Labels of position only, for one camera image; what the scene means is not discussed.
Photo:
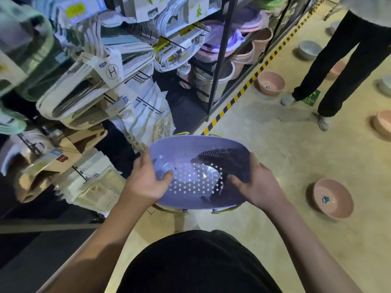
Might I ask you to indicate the bundle of white hangers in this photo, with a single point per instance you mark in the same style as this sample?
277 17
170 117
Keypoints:
91 85
177 36

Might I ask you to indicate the black metal shelf rack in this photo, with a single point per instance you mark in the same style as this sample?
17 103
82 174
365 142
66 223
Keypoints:
220 57

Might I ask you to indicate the stack of purple basins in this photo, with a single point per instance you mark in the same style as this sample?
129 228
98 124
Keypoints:
223 36

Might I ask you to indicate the yellow black hazard tape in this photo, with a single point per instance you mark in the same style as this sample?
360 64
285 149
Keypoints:
244 85

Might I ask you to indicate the stack of beige buckets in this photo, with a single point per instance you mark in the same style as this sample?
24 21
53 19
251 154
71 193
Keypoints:
213 82

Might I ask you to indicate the stack of pink buckets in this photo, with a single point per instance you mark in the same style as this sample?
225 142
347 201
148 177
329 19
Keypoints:
259 45

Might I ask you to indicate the row of beige packets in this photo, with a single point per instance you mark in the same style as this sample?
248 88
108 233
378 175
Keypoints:
97 189

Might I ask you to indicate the bundle of pale green hangers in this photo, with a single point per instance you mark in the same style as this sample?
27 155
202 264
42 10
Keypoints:
21 54

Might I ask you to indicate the bundle of wooden hangers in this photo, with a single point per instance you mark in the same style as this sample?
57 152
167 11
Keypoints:
73 149

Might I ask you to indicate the person's left hand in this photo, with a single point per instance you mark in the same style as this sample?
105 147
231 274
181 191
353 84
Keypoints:
142 183

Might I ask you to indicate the person's left thumb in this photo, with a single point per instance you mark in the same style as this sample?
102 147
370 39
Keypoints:
165 180

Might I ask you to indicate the purple perforated colander basket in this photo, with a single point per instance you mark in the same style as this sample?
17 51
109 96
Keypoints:
195 155

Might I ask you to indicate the person's right thumb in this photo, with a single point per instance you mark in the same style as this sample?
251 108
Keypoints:
236 182

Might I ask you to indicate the person's left forearm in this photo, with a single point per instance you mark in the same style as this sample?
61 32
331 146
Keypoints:
100 247

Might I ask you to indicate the person's right forearm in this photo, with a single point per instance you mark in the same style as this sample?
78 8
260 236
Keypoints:
308 250

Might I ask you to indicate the pink bowl with label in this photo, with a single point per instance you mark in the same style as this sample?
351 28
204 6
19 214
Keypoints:
271 83
333 198

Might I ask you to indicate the green floor sticker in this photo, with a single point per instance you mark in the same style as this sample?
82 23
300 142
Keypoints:
312 98

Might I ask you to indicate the person's right hand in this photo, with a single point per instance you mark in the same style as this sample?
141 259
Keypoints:
262 189

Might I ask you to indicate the person's black clothing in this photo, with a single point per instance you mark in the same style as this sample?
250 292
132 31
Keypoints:
195 265

